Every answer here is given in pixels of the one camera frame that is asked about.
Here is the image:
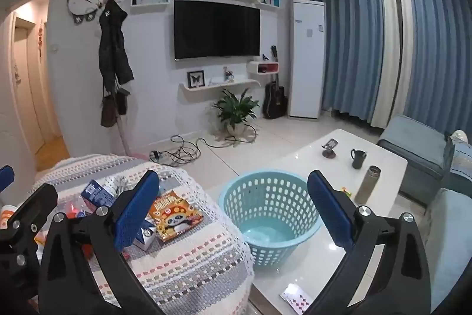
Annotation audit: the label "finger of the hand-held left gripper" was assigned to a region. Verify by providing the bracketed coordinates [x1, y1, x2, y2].
[0, 183, 58, 238]
[0, 165, 15, 194]

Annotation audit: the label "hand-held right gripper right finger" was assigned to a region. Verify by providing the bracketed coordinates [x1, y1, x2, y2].
[307, 169, 432, 315]

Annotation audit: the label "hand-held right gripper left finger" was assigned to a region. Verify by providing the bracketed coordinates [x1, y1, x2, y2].
[39, 169, 165, 315]

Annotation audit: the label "white capped orange bottle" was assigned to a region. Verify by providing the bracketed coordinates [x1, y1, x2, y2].
[0, 204, 18, 231]

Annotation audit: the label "orange panda snack packet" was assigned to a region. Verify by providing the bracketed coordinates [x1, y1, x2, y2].
[147, 190, 204, 244]

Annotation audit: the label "light blue plastic basket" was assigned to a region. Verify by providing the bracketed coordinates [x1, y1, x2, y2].
[219, 171, 321, 267]

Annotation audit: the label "small white box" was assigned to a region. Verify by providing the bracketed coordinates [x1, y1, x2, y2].
[133, 219, 155, 252]

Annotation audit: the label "grey crumpled wrapper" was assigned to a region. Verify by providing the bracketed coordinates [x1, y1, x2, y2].
[109, 177, 135, 198]

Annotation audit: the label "red plastic wrapper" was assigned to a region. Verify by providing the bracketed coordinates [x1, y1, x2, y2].
[61, 197, 91, 220]

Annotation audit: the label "grey thermos bottle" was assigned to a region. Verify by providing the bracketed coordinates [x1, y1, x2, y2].
[354, 165, 381, 204]

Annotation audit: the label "blue carton box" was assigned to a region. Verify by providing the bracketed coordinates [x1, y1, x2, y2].
[80, 179, 115, 208]

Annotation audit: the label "black mug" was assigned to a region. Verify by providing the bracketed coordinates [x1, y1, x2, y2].
[350, 148, 368, 170]

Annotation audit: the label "phone stand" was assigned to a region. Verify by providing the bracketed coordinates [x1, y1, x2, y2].
[322, 138, 339, 159]

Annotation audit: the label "hallway door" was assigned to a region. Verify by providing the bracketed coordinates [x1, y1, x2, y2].
[11, 16, 48, 153]

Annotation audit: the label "playing card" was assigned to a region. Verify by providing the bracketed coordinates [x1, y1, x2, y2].
[279, 283, 314, 312]

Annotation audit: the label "brown hanging bag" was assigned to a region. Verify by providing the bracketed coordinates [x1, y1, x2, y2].
[101, 94, 119, 128]

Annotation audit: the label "grey blue ottoman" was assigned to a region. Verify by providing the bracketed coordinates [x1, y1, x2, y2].
[377, 115, 455, 208]

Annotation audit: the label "black hanging bag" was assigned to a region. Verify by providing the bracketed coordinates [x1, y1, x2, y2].
[116, 88, 130, 116]

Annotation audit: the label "grey blue sofa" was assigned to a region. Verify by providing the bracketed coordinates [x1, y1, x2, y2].
[424, 130, 472, 312]

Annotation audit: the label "black acoustic guitar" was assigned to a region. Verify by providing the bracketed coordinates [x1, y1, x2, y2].
[263, 45, 288, 119]

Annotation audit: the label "green potted plant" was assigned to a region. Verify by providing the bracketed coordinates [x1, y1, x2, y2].
[212, 89, 260, 136]

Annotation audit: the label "framed butterfly picture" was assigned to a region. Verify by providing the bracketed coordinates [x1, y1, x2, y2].
[187, 70, 204, 89]

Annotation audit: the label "white standing air conditioner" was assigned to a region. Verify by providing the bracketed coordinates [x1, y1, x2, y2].
[288, 0, 327, 121]

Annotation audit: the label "white red cube shelf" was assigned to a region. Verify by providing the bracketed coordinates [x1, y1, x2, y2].
[247, 60, 280, 77]

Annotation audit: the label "black coat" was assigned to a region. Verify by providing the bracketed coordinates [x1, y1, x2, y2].
[98, 0, 134, 92]

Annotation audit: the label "blue curtain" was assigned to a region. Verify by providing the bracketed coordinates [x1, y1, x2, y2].
[300, 0, 472, 131]

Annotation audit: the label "black floor cables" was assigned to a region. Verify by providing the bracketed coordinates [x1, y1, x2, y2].
[149, 123, 258, 166]

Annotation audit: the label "white low wall shelf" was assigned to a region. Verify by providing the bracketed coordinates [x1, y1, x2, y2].
[179, 78, 261, 92]

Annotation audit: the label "black wall television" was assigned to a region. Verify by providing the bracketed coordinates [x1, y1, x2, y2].
[173, 0, 261, 62]

